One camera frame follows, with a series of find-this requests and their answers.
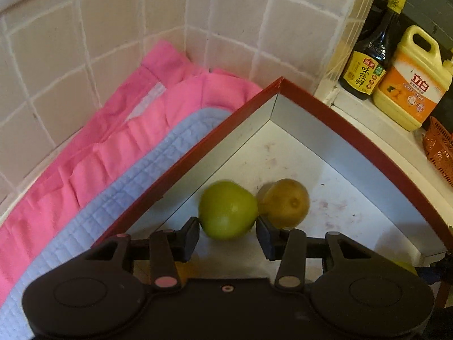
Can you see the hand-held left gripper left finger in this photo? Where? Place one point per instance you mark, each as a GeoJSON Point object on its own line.
{"type": "Point", "coordinates": [191, 238]}

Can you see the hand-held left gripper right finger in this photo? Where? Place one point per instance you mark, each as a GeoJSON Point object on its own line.
{"type": "Point", "coordinates": [264, 236]}

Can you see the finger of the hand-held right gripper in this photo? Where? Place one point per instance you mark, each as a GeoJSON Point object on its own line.
{"type": "Point", "coordinates": [433, 273]}

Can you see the yellow-brown pear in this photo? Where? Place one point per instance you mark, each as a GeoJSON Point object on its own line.
{"type": "Point", "coordinates": [286, 202]}

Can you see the large green apple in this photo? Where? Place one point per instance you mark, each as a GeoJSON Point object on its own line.
{"type": "Point", "coordinates": [226, 209]}

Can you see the red box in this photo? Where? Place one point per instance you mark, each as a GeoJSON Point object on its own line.
{"type": "Point", "coordinates": [339, 120]}

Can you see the blue quilted mat pink ruffle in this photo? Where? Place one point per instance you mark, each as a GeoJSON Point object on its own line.
{"type": "Point", "coordinates": [116, 156]}

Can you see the orange plastic basket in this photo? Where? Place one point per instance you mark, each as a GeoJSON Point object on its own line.
{"type": "Point", "coordinates": [439, 152]}

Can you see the yellow detergent bottle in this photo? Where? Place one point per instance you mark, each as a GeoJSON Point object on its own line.
{"type": "Point", "coordinates": [410, 85]}

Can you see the dark soy sauce bottle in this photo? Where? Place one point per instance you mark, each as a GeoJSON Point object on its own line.
{"type": "Point", "coordinates": [368, 63]}

